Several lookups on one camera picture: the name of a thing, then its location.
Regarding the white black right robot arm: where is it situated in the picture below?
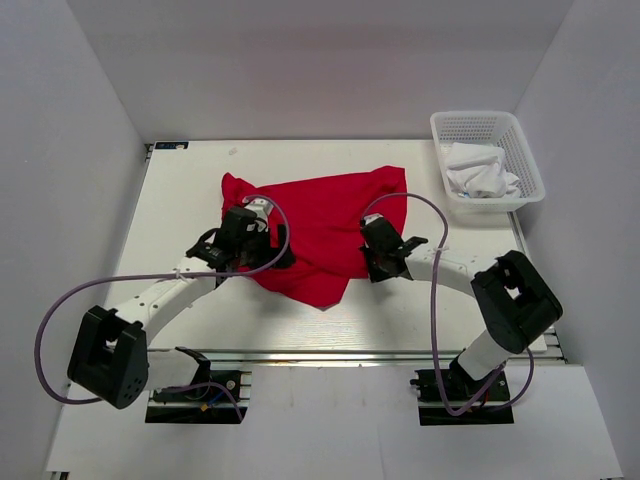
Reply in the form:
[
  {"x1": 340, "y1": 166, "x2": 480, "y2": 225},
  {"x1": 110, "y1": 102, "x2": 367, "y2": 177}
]
[{"x1": 272, "y1": 214, "x2": 563, "y2": 401}]

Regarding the black blue sticker label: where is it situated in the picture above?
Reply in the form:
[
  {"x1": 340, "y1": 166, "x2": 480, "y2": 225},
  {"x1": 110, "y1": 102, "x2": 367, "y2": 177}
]
[{"x1": 154, "y1": 141, "x2": 189, "y2": 150}]

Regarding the red t shirt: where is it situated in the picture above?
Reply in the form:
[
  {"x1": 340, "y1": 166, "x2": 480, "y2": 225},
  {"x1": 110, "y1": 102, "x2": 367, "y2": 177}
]
[{"x1": 221, "y1": 166, "x2": 407, "y2": 309}]

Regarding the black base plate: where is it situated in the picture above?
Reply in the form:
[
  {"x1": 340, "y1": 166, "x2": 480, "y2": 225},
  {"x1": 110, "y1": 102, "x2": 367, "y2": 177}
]
[
  {"x1": 145, "y1": 370, "x2": 252, "y2": 425},
  {"x1": 408, "y1": 368, "x2": 516, "y2": 428}
]

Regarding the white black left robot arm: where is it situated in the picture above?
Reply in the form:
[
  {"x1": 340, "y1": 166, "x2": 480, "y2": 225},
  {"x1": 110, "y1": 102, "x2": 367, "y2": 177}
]
[{"x1": 68, "y1": 196, "x2": 294, "y2": 409}]

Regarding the white plastic basket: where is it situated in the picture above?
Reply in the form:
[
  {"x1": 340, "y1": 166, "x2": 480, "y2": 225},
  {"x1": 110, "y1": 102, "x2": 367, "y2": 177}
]
[{"x1": 430, "y1": 111, "x2": 546, "y2": 213}]

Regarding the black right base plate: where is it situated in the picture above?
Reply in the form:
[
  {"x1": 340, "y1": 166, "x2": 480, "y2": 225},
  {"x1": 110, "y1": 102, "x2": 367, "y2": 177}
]
[{"x1": 408, "y1": 368, "x2": 516, "y2": 428}]

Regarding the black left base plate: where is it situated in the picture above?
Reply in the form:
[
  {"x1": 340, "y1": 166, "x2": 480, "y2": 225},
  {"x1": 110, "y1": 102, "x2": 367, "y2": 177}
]
[{"x1": 145, "y1": 370, "x2": 252, "y2": 425}]

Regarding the white t shirt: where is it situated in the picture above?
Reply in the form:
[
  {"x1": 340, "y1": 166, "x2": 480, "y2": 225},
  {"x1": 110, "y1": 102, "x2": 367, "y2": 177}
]
[{"x1": 445, "y1": 142, "x2": 521, "y2": 199}]

